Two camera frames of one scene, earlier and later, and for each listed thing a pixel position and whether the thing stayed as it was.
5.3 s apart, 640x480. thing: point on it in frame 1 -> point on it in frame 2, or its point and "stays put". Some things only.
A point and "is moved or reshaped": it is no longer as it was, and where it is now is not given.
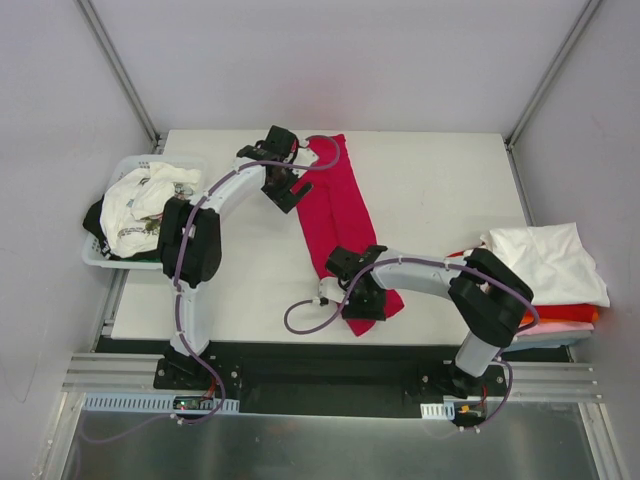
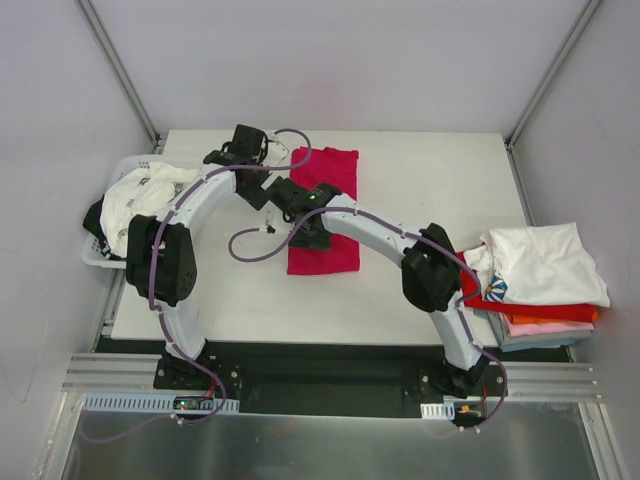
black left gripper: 286,195 -> 259,197
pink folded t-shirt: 541,328 stays put
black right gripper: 364,310 -> 310,237
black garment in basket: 91,221 stays put
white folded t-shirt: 552,261 stays put
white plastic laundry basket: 93,252 stays put
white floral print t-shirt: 132,204 stays put
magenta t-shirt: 334,215 is moved or reshaped
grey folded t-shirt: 548,340 stays put
